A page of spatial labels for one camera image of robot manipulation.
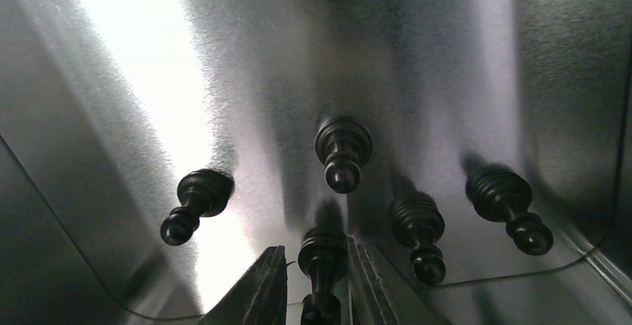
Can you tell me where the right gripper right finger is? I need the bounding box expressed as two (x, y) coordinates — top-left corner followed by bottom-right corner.
(347, 237), (449, 324)

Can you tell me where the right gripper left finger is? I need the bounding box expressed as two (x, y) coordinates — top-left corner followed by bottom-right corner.
(198, 245), (288, 325)

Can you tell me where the black pawn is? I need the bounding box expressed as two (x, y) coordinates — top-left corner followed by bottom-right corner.
(315, 115), (373, 195)
(465, 164), (554, 256)
(160, 168), (235, 246)
(297, 228), (348, 324)
(388, 192), (446, 286)

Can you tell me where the silver tin with pawns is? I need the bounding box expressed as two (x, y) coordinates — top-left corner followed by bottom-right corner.
(1, 0), (631, 324)

